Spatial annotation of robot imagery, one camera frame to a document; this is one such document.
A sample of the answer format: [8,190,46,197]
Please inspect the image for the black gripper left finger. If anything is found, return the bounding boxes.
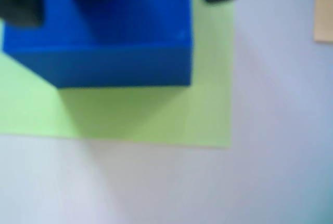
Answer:
[0,0,45,27]

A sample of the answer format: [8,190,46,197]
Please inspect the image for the large blue cube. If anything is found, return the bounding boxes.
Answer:
[2,0,194,89]

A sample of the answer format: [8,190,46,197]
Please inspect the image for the orange paper square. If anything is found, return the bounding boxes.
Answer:
[313,0,333,44]

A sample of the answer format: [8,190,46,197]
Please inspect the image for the green paper square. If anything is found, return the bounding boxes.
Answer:
[0,0,235,150]

